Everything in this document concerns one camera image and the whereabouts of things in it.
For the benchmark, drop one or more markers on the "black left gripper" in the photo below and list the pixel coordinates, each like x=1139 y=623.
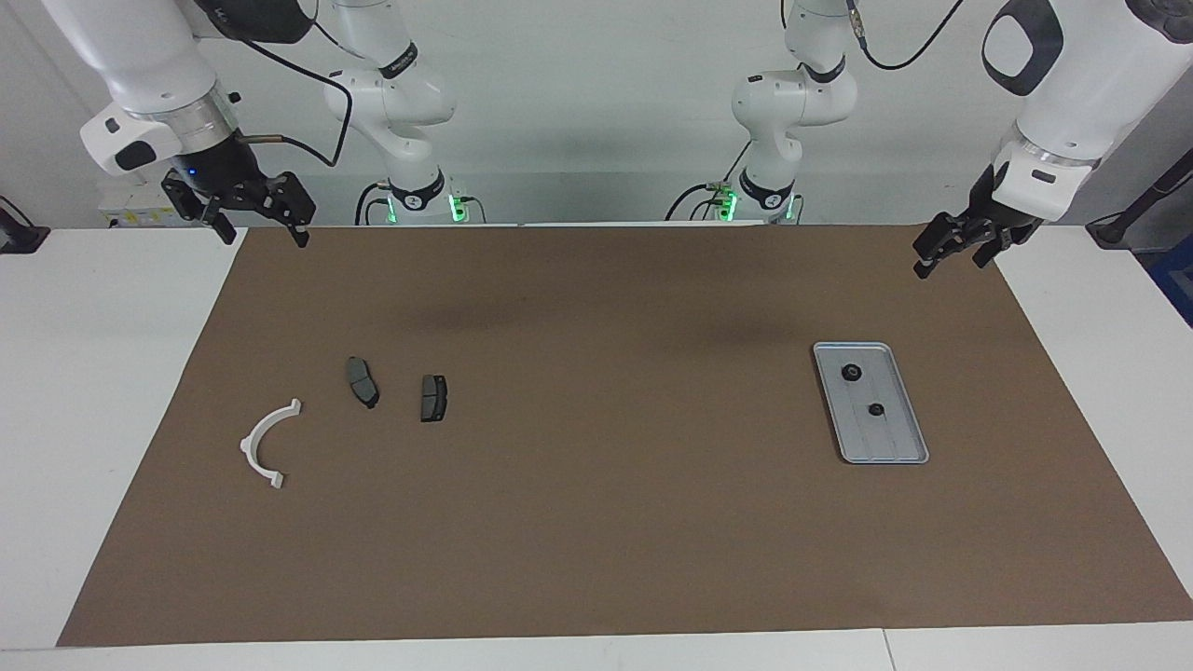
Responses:
x=988 y=210

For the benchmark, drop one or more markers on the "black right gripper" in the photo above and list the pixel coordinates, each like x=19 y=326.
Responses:
x=224 y=172

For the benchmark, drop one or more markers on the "large black bearing gear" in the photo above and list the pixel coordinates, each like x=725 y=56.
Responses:
x=851 y=373

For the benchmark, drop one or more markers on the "grey metal tray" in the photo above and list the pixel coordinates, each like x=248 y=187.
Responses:
x=890 y=438

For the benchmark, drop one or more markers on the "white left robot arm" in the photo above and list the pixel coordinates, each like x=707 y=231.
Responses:
x=1062 y=102

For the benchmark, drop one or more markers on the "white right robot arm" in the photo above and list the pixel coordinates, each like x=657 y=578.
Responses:
x=149 y=56

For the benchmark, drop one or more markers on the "white power box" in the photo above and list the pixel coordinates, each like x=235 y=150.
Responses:
x=130 y=214

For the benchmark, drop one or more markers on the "black stand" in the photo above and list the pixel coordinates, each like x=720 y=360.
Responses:
x=1118 y=228

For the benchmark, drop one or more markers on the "curved dark brake pad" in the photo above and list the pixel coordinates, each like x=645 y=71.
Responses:
x=362 y=382

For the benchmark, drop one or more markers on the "blue box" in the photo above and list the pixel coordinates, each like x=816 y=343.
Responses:
x=1176 y=280

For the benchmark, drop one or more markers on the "rectangular dark brake pad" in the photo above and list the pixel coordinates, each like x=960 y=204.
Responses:
x=434 y=399

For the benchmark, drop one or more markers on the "brown table mat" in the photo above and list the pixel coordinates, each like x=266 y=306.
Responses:
x=596 y=522

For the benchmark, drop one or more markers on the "white semicircular bracket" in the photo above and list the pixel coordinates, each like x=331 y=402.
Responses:
x=250 y=445

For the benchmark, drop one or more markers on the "black clamp mount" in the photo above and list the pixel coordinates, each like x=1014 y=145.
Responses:
x=19 y=238

